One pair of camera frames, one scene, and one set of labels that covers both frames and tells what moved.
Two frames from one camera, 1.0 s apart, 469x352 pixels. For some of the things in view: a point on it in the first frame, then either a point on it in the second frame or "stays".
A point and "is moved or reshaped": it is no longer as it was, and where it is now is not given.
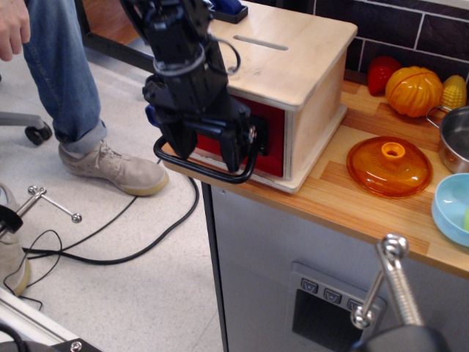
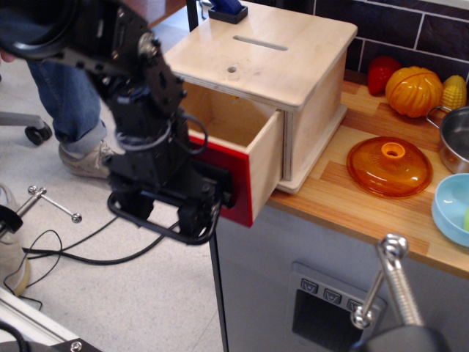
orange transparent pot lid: x=390 y=167 stays
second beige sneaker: x=15 y=268 stays
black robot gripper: x=194 y=97 → x=207 y=186
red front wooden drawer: x=259 y=169 is moved or reshaped
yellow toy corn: x=453 y=92 stays
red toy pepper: x=379 y=70 stays
